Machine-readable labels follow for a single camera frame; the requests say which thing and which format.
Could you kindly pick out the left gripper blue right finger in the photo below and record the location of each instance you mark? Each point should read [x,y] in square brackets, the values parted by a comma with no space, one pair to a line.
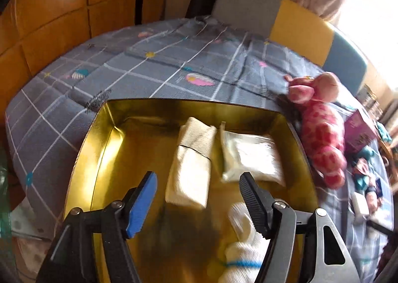
[275,221]

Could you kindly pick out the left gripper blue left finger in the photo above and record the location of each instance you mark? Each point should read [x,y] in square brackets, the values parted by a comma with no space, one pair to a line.
[121,220]

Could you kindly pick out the white wet wipes pack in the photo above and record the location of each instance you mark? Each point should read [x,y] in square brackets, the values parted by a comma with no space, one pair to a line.
[255,154]

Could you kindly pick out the cream cloth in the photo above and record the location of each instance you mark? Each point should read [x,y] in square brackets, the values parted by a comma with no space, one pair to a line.
[189,175]

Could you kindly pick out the teal plush bear pink scarf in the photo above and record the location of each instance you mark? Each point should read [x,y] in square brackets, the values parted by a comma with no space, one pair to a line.
[363,172]

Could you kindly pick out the pink microfiber towel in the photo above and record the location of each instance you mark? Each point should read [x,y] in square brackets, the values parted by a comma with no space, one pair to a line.
[372,201]

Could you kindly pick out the white sponge block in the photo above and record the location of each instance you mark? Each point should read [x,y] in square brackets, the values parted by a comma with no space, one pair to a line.
[360,206]

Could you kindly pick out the blue tissue pack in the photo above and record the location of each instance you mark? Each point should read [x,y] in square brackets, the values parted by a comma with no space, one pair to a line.
[379,188]

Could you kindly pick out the gold metal tray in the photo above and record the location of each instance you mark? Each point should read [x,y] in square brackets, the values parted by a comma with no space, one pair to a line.
[187,229]

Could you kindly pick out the pink giraffe plush toy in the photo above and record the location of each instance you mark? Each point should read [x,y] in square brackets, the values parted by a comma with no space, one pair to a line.
[322,127]

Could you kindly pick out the purple cardboard box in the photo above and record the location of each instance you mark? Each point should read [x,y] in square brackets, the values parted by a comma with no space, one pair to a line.
[359,131]

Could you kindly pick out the grey plaid bed cover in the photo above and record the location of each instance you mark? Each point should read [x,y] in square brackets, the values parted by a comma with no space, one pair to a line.
[195,59]

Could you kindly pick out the yellow blue grey headboard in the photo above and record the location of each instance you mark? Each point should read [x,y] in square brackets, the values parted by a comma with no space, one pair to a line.
[291,25]

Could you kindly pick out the wooden wardrobe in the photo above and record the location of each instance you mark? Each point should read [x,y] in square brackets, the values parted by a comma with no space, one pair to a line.
[35,32]

